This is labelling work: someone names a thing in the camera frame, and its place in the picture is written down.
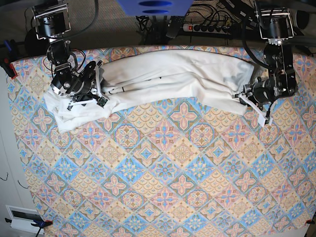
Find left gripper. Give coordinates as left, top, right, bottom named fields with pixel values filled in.
left=238, top=81, right=274, bottom=108

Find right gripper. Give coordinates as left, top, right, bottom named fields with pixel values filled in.
left=70, top=61, right=99, bottom=103

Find white printed T-shirt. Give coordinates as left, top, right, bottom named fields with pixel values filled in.
left=44, top=49, right=254, bottom=133

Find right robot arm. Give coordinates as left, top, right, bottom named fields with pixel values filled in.
left=32, top=0, right=105, bottom=106

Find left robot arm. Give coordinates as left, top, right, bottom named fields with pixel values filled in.
left=241, top=0, right=298, bottom=109

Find red black clamp upper left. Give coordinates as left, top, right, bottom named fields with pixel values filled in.
left=0, top=39, right=17, bottom=79

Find white power strip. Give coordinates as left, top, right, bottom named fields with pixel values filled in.
left=182, top=23, right=229, bottom=34

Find patterned tablecloth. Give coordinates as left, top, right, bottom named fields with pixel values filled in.
left=7, top=55, right=316, bottom=237

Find blue plastic box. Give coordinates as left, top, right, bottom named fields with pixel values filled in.
left=117, top=0, right=194, bottom=16

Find blue clamp lower left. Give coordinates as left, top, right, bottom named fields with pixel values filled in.
left=4, top=217, right=53, bottom=229

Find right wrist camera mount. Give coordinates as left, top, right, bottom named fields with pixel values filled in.
left=66, top=61, right=109, bottom=111

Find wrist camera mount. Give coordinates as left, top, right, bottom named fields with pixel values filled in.
left=66, top=61, right=109, bottom=111
left=232, top=93, right=275, bottom=127

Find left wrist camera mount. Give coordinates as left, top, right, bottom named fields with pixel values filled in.
left=232, top=93, right=275, bottom=127

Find white wall outlet plate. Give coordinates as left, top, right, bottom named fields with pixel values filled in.
left=5, top=205, right=42, bottom=234

